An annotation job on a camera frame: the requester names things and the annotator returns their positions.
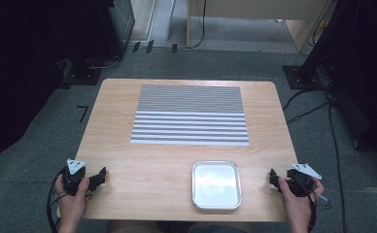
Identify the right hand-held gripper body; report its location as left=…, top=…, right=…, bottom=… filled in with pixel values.
left=285, top=162, right=323, bottom=198

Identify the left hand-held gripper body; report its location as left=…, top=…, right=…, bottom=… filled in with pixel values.
left=61, top=158, right=90, bottom=197

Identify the person's right hand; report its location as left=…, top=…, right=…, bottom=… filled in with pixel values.
left=277, top=177, right=326, bottom=225

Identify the person's left hand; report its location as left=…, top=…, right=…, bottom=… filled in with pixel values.
left=53, top=176, right=92, bottom=223

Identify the silver metal tray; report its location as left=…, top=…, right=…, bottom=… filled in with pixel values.
left=190, top=160, right=243, bottom=211

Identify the black tape corner mark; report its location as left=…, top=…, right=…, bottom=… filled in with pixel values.
left=76, top=105, right=90, bottom=124

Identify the black stand base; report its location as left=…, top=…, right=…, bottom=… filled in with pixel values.
left=282, top=64, right=327, bottom=91
left=61, top=57, right=104, bottom=87

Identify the grey striped placemat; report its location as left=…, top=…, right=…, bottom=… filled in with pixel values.
left=130, top=84, right=251, bottom=147

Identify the black curtain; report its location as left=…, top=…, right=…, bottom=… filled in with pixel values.
left=297, top=0, right=377, bottom=164
left=0, top=0, right=117, bottom=176

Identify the light wooden desk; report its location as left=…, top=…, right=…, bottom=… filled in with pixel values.
left=186, top=0, right=334, bottom=53

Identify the right hand-held gripper cable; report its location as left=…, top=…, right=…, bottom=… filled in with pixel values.
left=307, top=181, right=332, bottom=233

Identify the hand-held gripper cable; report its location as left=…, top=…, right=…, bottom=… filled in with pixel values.
left=46, top=167, right=68, bottom=233
left=307, top=181, right=332, bottom=233

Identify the left hand-held gripper cable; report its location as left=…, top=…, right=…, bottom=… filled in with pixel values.
left=46, top=167, right=68, bottom=233

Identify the long black floor cable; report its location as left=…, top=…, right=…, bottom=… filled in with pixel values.
left=326, top=95, right=348, bottom=233

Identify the black hanging cable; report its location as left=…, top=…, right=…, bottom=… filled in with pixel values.
left=189, top=0, right=208, bottom=50

